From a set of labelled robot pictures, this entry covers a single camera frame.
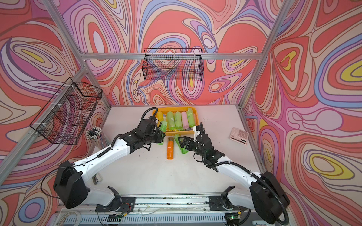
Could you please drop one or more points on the orange trash bag roll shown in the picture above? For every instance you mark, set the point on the orange trash bag roll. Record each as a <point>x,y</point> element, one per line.
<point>170,148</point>

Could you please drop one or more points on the metal base rail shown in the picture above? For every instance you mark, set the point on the metal base rail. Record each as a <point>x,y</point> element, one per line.
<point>158,210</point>

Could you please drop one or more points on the light green roll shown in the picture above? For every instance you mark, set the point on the light green roll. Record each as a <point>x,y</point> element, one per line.
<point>178,121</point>

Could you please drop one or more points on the yellow roll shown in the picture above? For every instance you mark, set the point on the yellow roll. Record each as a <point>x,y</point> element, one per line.
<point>160,116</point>

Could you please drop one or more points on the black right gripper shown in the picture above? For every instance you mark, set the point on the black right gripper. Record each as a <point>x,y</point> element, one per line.
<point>185,140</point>

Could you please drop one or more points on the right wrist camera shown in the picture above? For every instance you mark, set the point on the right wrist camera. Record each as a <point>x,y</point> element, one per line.
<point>196,131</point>

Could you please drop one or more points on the black wire basket on left wall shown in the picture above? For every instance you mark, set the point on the black wire basket on left wall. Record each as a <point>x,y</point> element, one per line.
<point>70,114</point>

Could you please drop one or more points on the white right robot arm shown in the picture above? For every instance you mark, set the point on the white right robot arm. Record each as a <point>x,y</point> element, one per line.
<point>263,193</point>

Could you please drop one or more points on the pink calculator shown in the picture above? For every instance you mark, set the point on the pink calculator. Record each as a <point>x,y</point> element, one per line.
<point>239,136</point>

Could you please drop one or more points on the pencil holder cup with pencils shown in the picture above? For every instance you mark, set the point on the pencil holder cup with pencils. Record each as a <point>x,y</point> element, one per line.
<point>95,134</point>

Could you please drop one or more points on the large green trash bag roll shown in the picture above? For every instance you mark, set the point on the large green trash bag roll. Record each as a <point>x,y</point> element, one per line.
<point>190,117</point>

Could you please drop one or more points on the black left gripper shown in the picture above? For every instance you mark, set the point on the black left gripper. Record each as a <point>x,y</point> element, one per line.
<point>160,139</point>

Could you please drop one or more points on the pink trash bag roll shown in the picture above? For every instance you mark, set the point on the pink trash bag roll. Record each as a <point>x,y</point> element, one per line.
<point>185,121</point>

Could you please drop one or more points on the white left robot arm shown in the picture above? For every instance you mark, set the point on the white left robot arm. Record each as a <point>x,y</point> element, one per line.
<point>71,179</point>

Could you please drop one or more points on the black wire basket on wall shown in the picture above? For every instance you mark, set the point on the black wire basket on wall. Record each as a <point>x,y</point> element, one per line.
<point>70,114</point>
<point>173,64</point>

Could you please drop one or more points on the small metal clip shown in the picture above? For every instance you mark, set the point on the small metal clip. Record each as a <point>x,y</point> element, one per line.
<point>96,179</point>

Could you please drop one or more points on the black wire basket on back wall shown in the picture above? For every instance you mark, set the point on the black wire basket on back wall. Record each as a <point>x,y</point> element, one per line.
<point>173,64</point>

